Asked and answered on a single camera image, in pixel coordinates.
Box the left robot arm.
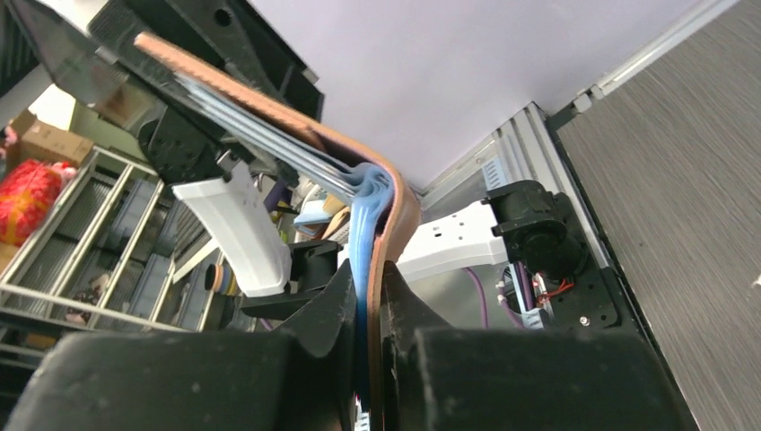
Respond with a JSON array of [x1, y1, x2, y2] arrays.
[[8, 1, 596, 329]]

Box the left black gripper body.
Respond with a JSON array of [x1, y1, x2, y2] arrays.
[[137, 106, 224, 185]]

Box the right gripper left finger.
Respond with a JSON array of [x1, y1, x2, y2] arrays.
[[6, 265, 356, 430]]

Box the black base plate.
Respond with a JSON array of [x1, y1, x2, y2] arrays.
[[487, 178, 643, 334]]

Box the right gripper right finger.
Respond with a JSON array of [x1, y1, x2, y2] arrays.
[[382, 263, 697, 430]]

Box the tan leather card holder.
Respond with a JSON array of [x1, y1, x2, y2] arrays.
[[134, 32, 421, 430]]

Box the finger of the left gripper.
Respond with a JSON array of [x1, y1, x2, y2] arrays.
[[8, 1, 250, 151], [126, 0, 324, 120]]

